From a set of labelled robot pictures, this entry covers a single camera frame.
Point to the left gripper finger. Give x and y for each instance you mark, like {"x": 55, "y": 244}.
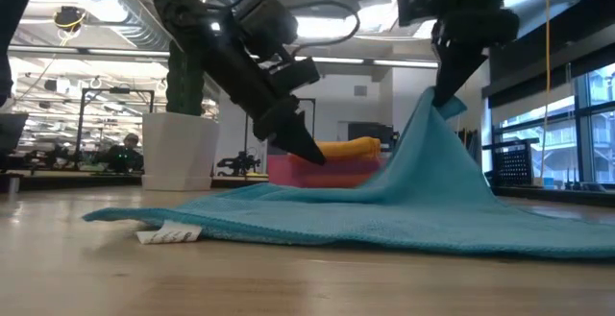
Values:
{"x": 288, "y": 128}

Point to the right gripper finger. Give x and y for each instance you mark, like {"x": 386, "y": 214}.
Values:
{"x": 454, "y": 76}

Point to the orange microfiber towel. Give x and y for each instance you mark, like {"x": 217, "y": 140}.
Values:
{"x": 351, "y": 148}

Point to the teal microfiber towel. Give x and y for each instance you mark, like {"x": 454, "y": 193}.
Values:
{"x": 384, "y": 210}

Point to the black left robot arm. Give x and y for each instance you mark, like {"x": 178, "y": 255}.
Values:
{"x": 192, "y": 18}

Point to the thin black stand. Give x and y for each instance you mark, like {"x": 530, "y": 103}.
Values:
{"x": 310, "y": 98}

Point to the red plastic tray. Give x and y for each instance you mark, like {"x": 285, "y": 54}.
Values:
{"x": 298, "y": 172}

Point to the small black background robot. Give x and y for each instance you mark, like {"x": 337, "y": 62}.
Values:
{"x": 238, "y": 164}

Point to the long linear ceiling light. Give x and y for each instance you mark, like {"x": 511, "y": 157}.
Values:
{"x": 384, "y": 61}

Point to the black background monitor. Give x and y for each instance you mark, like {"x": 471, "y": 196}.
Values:
{"x": 370, "y": 131}

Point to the green cactus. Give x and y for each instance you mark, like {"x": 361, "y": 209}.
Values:
{"x": 185, "y": 85}

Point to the black perforated crate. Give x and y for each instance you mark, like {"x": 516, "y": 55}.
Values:
{"x": 514, "y": 164}

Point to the white hexagonal plant pot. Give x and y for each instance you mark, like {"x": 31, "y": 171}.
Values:
{"x": 180, "y": 148}

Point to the small blue box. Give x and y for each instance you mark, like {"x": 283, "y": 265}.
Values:
{"x": 548, "y": 182}

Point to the large glass window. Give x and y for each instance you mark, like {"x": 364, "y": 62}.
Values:
{"x": 600, "y": 138}

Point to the person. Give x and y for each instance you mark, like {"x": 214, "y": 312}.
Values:
{"x": 126, "y": 155}

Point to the black dome ceiling fixture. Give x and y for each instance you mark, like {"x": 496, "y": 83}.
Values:
{"x": 68, "y": 18}

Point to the black background robot arms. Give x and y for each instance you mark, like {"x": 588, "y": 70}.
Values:
{"x": 53, "y": 155}

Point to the dark monitor screen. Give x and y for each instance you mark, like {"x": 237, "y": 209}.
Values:
{"x": 10, "y": 136}

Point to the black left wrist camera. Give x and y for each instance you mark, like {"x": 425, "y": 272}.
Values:
{"x": 269, "y": 23}

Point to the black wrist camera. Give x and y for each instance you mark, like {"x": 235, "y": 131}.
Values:
{"x": 269, "y": 23}
{"x": 418, "y": 4}

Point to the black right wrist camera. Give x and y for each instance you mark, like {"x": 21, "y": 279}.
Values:
{"x": 418, "y": 4}

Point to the square wall vent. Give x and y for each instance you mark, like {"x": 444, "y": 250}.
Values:
{"x": 360, "y": 90}

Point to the black background stand frame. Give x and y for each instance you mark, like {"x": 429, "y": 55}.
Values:
{"x": 117, "y": 90}

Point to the silver ribbed air duct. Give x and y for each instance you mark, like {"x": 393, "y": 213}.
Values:
{"x": 120, "y": 18}

